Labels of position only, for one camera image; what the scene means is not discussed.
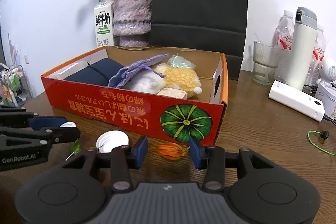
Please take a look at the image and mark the black charging cable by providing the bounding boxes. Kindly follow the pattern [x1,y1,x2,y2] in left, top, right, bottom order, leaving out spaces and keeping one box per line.
[323,114,336,126]

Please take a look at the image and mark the navy blue case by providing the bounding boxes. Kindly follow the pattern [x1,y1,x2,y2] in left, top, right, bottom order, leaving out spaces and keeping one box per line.
[64,58,126,87]

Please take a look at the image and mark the orange dried physalis husk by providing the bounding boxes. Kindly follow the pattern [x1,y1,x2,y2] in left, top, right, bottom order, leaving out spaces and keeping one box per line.
[150,143,190,161]

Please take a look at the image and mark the small green leaf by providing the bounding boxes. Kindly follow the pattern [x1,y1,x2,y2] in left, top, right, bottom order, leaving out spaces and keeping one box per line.
[71,139,82,154]

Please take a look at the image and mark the metal storage rack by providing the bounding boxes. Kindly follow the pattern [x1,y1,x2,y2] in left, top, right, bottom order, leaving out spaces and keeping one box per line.
[0,63,33,107]

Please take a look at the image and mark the black paper bag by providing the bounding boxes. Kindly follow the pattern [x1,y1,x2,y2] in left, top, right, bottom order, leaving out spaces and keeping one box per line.
[150,0,248,81]

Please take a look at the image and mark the wooden desktop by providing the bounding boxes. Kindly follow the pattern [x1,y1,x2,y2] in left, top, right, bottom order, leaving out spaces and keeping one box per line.
[0,69,336,224]

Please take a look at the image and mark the white power bank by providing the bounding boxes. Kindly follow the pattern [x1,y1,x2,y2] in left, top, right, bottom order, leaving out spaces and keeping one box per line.
[268,80,326,123]

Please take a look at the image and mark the clear glass stirrer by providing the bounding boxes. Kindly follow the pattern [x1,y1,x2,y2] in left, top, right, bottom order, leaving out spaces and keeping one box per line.
[253,33,269,80]

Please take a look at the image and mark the white printed tin box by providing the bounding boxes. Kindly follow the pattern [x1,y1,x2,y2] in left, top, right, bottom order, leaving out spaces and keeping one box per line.
[314,81,336,119]

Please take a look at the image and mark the beige wrapped block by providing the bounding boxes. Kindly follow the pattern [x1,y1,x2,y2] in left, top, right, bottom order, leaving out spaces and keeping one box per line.
[157,88,189,100]

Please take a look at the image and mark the white round speaker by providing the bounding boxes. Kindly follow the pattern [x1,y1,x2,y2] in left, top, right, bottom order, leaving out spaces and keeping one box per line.
[316,57,336,88]

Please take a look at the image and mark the white thermos bottle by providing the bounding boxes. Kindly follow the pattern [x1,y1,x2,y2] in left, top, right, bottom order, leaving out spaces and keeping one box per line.
[283,7,318,91]

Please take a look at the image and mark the purple glass vase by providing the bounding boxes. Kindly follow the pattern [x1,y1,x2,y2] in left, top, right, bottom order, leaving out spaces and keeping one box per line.
[112,0,153,47]

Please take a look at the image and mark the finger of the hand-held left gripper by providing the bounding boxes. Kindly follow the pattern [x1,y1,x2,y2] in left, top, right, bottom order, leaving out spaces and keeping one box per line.
[0,105,66,132]
[0,126,81,147]

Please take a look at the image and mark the white ribbed lid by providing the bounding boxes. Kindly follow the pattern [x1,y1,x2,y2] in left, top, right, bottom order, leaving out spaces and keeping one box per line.
[96,130,130,153]

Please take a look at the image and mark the clear drinking glass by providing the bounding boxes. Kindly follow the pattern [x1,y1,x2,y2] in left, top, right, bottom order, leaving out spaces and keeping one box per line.
[252,40,279,86]

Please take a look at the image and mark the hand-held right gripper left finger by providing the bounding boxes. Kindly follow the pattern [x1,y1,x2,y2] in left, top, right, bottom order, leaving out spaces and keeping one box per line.
[62,135,149,192]

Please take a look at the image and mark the purple knitted pouch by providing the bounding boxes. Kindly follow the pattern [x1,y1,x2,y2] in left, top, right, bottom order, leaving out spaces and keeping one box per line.
[108,53,170,88]

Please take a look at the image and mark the pale green plastic bag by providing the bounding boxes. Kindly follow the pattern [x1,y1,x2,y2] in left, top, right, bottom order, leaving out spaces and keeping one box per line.
[167,54,196,70]

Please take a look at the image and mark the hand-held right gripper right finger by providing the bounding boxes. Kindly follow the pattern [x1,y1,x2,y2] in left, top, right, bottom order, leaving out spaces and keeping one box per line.
[188,137,275,192]

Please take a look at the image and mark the orange cardboard box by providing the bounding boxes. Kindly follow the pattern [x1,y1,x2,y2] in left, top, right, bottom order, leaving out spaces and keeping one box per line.
[40,46,228,144]

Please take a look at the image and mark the white milk carton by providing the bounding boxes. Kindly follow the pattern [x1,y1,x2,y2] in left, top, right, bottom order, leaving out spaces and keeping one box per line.
[94,0,114,48]

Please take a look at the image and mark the black green neckband earphones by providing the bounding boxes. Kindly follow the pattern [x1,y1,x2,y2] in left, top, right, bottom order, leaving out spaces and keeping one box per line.
[308,130,336,156]

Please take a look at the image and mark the clear water bottle red label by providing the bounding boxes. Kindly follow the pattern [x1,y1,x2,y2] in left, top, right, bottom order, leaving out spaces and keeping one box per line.
[311,23,327,85]
[272,17,285,49]
[280,10,294,51]

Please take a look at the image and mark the yellow and white plush toy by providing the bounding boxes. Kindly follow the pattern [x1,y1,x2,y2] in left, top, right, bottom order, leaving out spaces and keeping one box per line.
[123,63,202,98]

